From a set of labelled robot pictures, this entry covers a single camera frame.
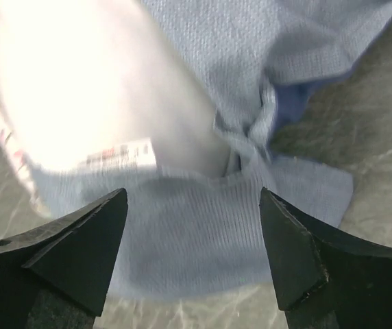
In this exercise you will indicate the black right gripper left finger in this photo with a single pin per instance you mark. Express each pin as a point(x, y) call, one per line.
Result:
point(72, 256)

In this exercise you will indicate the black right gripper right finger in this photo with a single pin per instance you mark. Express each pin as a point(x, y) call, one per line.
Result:
point(309, 257)

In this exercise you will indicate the blue fish print pillowcase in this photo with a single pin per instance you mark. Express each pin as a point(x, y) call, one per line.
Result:
point(259, 61)

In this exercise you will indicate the white floral print pillow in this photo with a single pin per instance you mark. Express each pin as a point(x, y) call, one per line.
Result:
point(15, 157)

